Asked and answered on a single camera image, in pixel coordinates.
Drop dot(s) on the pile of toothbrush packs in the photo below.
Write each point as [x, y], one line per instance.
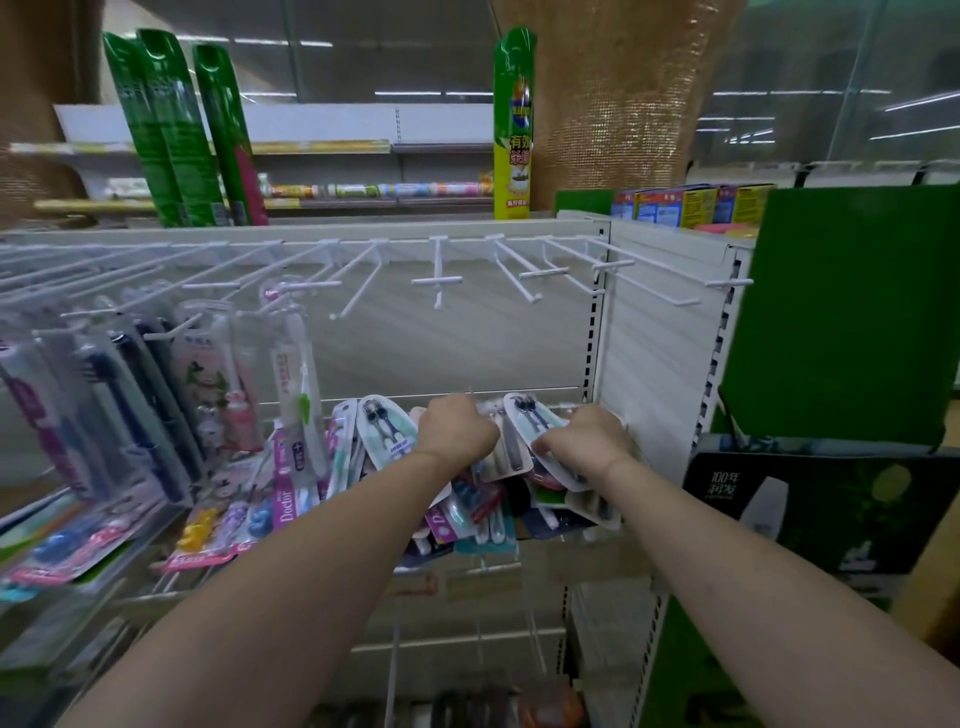
[386, 439]

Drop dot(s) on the clear green toothbrush pack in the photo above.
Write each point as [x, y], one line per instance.
[304, 409]

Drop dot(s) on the person's right hand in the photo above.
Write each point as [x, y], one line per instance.
[592, 442]

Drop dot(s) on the row of colourful boxes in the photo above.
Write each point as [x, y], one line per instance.
[690, 206]

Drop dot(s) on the green yellow spray can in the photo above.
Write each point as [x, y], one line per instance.
[514, 135]

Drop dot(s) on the tall green spray can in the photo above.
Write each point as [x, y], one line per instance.
[187, 135]
[150, 150]

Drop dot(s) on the black product box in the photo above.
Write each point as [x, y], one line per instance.
[840, 510]

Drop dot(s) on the kids toothbrush pack yellow toy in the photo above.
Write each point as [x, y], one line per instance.
[199, 536]

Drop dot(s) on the clear pink-topped toothbrush pack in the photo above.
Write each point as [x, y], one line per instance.
[279, 352]

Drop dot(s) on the person's left hand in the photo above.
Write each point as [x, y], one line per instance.
[457, 431]

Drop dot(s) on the pink kids toothbrush pack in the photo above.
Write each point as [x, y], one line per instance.
[214, 382]

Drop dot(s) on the person's right forearm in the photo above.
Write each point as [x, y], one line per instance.
[765, 600]

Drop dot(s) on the row of colourful wrap rolls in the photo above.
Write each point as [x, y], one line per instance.
[390, 190]

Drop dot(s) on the person's left forearm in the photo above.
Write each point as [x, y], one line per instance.
[262, 615]

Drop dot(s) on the white shelf unit yellow strips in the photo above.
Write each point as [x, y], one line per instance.
[337, 120]

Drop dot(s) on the woven brown column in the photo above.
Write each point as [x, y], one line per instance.
[37, 90]
[622, 97]

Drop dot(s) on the green spray can red side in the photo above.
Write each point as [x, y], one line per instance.
[232, 150]

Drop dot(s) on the orange round object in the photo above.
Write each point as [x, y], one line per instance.
[555, 709]

